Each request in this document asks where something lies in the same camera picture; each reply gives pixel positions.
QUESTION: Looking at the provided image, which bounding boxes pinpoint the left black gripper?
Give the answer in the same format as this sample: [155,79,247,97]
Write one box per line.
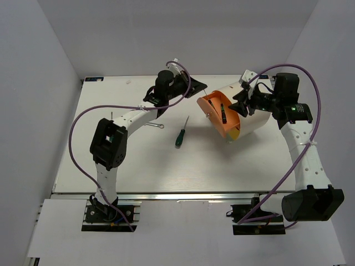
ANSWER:
[166,70,207,101]

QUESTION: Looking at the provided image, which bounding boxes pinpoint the small precision screwdriver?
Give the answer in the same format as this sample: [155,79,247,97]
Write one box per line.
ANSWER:
[203,89,214,108]
[208,99,222,120]
[220,103,227,124]

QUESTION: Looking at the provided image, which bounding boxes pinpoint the orange top drawer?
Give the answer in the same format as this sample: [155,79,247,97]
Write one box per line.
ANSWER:
[196,90,240,142]

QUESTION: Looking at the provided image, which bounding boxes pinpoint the white cylindrical drawer cabinet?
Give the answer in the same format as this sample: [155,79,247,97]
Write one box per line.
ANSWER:
[217,82,270,139]

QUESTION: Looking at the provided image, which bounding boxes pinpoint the yellow drawer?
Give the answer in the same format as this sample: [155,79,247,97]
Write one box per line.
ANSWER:
[226,129,240,143]

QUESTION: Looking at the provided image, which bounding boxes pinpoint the large green-handled screwdriver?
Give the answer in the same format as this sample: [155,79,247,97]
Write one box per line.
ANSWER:
[175,116,189,149]

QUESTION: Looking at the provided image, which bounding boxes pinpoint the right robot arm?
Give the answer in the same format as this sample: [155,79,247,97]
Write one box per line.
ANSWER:
[229,70,344,224]

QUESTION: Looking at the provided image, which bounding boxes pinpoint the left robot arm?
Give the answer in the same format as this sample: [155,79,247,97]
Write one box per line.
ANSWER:
[90,70,207,221]

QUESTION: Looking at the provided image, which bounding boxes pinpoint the silver combination wrench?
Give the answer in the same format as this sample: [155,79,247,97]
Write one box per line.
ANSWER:
[145,122,165,129]

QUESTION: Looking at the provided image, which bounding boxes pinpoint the blue label sticker left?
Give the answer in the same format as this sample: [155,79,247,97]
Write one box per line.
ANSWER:
[84,77,104,82]

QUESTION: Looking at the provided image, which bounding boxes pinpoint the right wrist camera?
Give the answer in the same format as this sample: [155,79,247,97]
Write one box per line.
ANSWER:
[239,70,260,99]

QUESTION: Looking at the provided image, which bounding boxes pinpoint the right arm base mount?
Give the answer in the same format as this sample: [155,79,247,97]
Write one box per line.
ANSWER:
[226,196,286,236]

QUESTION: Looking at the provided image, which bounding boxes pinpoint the aluminium table rail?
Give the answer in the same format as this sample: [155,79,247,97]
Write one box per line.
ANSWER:
[49,191,300,203]

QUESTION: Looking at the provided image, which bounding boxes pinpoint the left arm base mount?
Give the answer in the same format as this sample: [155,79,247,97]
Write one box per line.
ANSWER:
[81,203,140,233]

